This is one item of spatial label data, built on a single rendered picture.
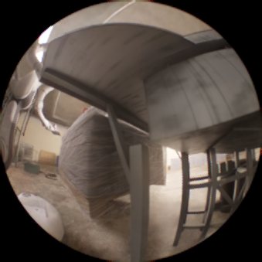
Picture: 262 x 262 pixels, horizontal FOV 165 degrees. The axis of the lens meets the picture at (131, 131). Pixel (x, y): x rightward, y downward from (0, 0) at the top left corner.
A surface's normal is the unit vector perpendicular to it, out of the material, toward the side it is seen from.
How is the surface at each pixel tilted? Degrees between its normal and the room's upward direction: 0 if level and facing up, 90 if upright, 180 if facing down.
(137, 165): 90
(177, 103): 90
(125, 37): 180
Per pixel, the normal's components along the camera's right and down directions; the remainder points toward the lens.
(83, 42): 0.01, 0.93
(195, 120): -0.64, -0.27
